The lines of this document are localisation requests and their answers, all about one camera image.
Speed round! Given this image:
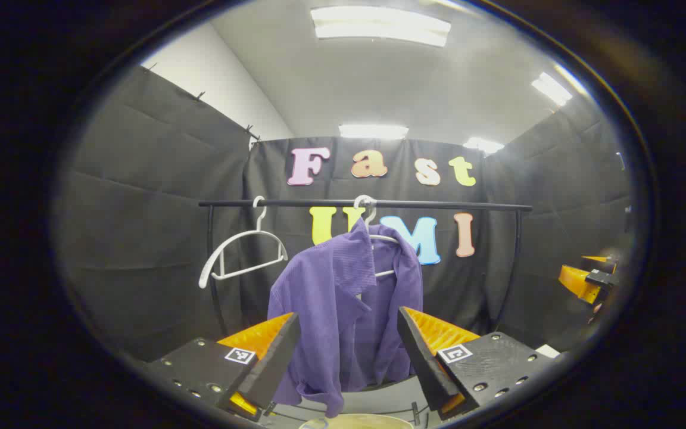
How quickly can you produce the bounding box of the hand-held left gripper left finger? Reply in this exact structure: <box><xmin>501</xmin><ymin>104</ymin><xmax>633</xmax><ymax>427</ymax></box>
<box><xmin>138</xmin><ymin>312</ymin><xmax>302</xmax><ymax>422</ymax></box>

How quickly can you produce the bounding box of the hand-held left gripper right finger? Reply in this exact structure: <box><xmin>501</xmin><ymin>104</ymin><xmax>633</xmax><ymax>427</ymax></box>
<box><xmin>397</xmin><ymin>306</ymin><xmax>564</xmax><ymax>421</ymax></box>

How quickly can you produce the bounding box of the purple corduroy shirt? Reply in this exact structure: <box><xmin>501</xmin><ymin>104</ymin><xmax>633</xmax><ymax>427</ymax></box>
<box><xmin>267</xmin><ymin>217</ymin><xmax>424</xmax><ymax>419</ymax></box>

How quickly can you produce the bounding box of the beige laundry hamper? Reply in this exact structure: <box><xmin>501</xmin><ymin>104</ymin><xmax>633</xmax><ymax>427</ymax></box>
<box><xmin>298</xmin><ymin>413</ymin><xmax>415</xmax><ymax>429</ymax></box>

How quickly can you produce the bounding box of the white plastic clothes hanger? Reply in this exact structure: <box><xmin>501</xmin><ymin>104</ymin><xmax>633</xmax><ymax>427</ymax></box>
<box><xmin>198</xmin><ymin>196</ymin><xmax>289</xmax><ymax>290</ymax></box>
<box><xmin>354</xmin><ymin>195</ymin><xmax>401</xmax><ymax>279</ymax></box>

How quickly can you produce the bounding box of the black metal clothes rack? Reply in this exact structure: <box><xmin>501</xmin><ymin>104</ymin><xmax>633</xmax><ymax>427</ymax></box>
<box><xmin>199</xmin><ymin>200</ymin><xmax>533</xmax><ymax>418</ymax></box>

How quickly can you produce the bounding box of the black backdrop cloth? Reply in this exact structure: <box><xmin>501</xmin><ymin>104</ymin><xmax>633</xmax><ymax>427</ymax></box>
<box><xmin>51</xmin><ymin>63</ymin><xmax>635</xmax><ymax>364</ymax></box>

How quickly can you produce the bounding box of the large ceiling light panel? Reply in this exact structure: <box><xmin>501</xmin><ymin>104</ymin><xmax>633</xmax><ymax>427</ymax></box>
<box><xmin>310</xmin><ymin>6</ymin><xmax>452</xmax><ymax>48</ymax></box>

